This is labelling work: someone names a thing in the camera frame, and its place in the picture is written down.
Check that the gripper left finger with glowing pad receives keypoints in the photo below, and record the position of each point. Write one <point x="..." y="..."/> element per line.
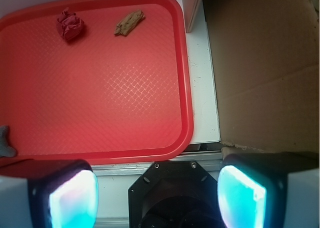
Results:
<point x="47" y="193"/>

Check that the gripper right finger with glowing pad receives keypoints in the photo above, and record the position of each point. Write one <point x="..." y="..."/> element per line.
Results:
<point x="270" y="189"/>

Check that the grey star-shaped object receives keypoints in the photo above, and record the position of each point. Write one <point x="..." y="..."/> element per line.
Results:
<point x="5" y="149"/>

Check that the red plastic tray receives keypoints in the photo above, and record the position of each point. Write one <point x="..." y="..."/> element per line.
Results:
<point x="98" y="97"/>

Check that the brown cardboard box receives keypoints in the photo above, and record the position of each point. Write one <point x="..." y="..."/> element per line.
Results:
<point x="265" y="56"/>

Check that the crumpled red paper ball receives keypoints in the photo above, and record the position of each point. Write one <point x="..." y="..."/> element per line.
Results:
<point x="69" y="25"/>

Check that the black octagonal mount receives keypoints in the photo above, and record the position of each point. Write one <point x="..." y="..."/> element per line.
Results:
<point x="174" y="194"/>

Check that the white post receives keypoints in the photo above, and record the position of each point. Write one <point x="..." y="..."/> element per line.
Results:
<point x="190" y="9"/>

